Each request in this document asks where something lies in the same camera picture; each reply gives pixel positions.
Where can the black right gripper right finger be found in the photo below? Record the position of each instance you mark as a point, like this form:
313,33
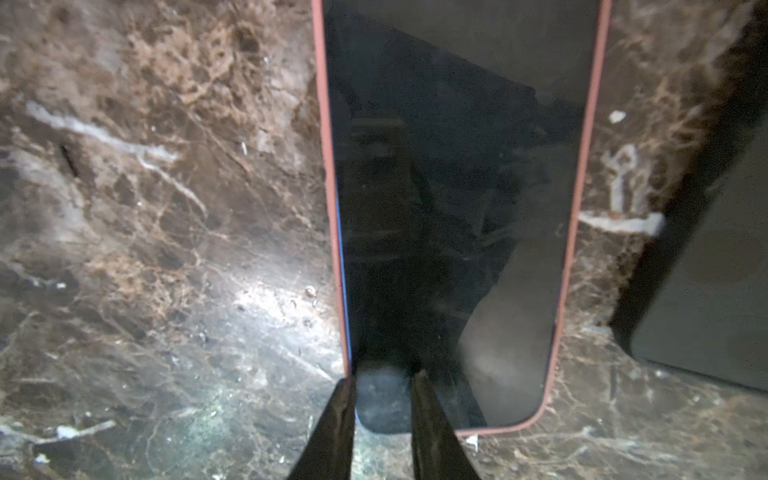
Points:
436,451

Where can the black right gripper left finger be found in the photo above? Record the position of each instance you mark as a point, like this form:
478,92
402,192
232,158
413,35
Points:
328,453

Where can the black phone case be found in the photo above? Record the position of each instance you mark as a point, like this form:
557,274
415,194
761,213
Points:
736,125

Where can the dark blue smartphone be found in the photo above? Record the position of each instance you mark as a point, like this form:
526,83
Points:
462,210

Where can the pink phone case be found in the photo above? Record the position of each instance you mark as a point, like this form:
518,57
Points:
327,180

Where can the black smartphone gold edge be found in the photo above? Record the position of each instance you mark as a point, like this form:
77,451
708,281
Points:
709,314

